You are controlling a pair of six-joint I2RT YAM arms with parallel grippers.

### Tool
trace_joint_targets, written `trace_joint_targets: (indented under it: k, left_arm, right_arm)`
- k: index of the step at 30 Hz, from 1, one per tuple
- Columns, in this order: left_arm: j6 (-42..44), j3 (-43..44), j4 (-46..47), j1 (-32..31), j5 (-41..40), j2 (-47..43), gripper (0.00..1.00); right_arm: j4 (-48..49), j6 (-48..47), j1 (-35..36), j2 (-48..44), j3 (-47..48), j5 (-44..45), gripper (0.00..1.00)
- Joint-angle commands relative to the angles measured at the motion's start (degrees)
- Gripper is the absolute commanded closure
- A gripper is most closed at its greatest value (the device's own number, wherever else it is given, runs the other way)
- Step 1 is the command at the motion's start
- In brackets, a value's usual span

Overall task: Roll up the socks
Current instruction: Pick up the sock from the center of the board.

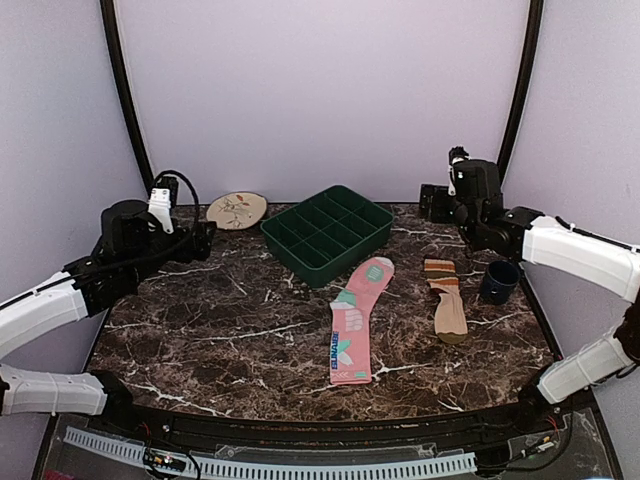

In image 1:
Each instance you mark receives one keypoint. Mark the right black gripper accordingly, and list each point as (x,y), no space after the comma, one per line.
(440,213)

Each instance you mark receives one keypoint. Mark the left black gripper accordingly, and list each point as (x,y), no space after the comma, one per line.
(201,243)

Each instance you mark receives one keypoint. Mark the pink patterned sock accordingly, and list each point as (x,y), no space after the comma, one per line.
(349,355)

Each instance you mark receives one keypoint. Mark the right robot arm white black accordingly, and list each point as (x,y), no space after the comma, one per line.
(472,200)

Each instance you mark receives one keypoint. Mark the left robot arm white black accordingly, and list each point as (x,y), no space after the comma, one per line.
(137,239)

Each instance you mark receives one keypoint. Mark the beige floral plate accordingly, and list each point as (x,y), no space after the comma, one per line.
(237,210)

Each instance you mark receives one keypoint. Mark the dark blue mug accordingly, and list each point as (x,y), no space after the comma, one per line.
(499,281)

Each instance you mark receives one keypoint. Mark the green divided organizer tray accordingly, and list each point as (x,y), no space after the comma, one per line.
(322,237)

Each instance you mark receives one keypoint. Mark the beige striped sock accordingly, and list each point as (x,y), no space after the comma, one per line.
(450,323)

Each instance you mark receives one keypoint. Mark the small circuit board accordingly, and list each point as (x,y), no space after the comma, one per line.
(161,461)

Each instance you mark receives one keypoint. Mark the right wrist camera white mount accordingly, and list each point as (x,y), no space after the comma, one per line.
(455,155)

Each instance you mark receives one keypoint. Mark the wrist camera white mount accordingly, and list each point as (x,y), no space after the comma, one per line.
(455,155)
(159,206)

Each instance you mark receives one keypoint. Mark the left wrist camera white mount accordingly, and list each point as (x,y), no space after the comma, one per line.
(159,206)

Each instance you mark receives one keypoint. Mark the right black frame post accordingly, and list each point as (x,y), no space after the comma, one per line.
(525,70)

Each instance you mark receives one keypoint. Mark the black frame post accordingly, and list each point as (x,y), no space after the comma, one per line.
(123,89)
(525,70)

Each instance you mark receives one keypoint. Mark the white slotted cable duct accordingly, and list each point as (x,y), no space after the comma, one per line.
(248,463)

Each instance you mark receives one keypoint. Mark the black front table rail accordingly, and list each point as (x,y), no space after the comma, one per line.
(480,427)

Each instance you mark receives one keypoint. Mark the left black frame post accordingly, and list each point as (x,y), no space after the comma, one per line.
(123,89)

